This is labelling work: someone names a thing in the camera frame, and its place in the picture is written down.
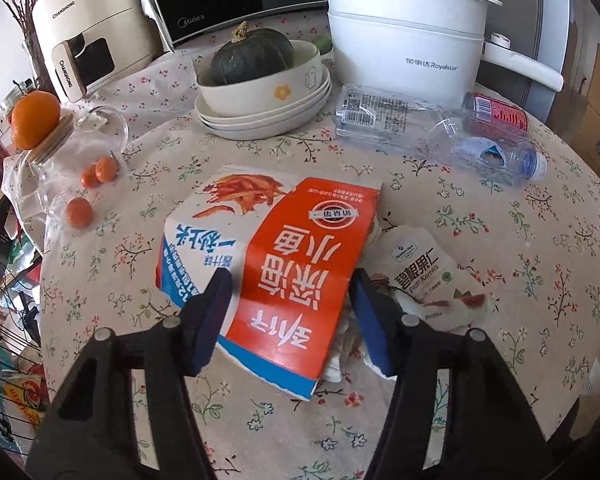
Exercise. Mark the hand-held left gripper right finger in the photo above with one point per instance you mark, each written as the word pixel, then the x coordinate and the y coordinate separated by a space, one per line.
pixel 375 330

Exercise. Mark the clear plastic bottle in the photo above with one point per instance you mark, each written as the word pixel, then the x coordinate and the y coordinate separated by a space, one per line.
pixel 405 125

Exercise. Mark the glass vase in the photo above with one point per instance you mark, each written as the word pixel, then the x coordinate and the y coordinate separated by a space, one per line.
pixel 35 62

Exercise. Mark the cream bowl with flower print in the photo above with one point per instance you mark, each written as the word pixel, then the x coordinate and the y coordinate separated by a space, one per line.
pixel 260 97

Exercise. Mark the black microwave oven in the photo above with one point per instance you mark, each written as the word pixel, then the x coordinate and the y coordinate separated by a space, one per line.
pixel 205 5

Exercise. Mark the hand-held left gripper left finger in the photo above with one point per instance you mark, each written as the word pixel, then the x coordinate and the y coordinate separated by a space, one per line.
pixel 207 320

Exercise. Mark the green fruit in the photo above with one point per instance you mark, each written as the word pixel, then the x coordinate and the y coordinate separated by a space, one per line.
pixel 323 45

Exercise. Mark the cream air fryer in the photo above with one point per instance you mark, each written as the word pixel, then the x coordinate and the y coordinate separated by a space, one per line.
pixel 105 10

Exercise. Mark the red drink can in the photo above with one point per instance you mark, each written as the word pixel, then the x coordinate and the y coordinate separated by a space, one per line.
pixel 500 115

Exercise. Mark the large red white snack bag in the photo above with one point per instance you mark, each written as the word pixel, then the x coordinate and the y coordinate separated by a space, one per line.
pixel 290 260

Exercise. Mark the white nut packet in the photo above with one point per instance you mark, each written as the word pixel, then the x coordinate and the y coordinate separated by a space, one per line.
pixel 420 270

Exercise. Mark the small orange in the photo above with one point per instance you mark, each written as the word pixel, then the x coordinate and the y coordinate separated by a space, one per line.
pixel 107 169
pixel 79 212
pixel 89 178

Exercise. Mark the large orange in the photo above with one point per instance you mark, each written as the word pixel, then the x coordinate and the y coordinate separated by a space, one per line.
pixel 35 120

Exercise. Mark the white electric cooking pot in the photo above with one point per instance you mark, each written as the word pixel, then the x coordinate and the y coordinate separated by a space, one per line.
pixel 405 35

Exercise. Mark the dry twigs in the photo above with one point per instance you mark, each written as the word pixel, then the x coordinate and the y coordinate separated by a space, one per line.
pixel 22 10

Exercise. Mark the dark green pumpkin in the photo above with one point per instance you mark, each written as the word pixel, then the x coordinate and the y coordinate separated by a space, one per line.
pixel 252 60

